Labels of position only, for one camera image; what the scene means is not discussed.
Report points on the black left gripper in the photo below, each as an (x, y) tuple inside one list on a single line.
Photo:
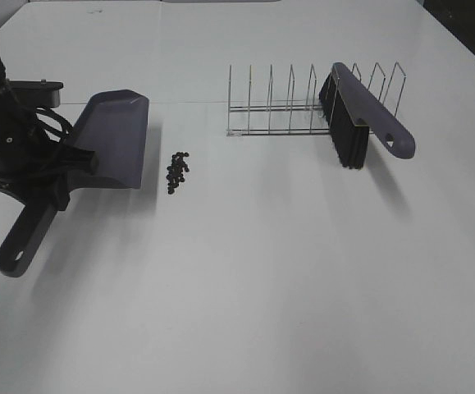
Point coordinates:
[(50, 180)]

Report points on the purple plastic dustpan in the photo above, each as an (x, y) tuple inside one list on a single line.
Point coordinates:
[(105, 150)]

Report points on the pile of coffee beans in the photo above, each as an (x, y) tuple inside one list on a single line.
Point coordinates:
[(176, 170)]

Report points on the purple brush black bristles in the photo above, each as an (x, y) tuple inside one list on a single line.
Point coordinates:
[(352, 112)]

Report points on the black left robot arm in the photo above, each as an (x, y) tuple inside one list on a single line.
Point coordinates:
[(35, 157)]

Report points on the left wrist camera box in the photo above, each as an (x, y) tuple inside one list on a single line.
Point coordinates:
[(37, 93)]

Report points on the metal wire dish rack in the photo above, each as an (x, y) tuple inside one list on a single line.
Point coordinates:
[(258, 105)]

